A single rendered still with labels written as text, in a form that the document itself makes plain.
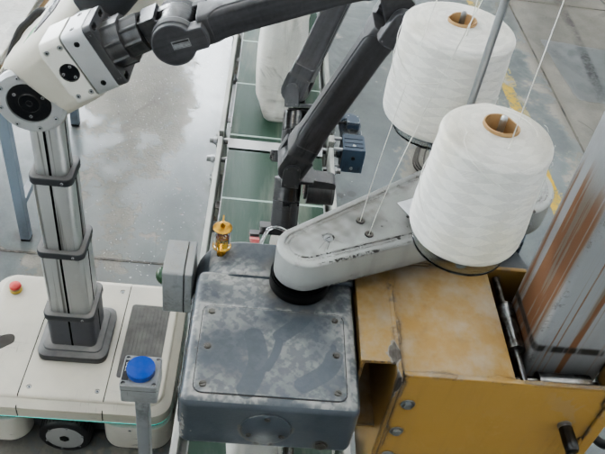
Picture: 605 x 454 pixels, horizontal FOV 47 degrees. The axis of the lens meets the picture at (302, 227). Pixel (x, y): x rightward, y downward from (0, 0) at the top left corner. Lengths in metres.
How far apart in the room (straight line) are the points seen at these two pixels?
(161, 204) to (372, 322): 2.27
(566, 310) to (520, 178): 0.28
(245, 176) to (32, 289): 0.90
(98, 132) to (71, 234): 1.72
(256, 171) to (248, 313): 1.83
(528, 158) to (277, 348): 0.42
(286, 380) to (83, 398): 1.36
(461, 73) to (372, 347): 0.39
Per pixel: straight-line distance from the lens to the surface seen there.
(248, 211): 2.61
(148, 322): 2.38
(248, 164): 2.83
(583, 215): 0.95
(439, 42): 0.97
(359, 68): 1.27
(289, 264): 0.97
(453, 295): 1.10
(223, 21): 1.22
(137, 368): 1.54
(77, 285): 2.10
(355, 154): 2.99
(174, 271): 1.06
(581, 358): 1.11
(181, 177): 3.35
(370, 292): 1.06
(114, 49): 1.26
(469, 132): 0.79
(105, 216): 3.15
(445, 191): 0.80
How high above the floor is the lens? 2.10
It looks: 42 degrees down
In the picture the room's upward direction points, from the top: 9 degrees clockwise
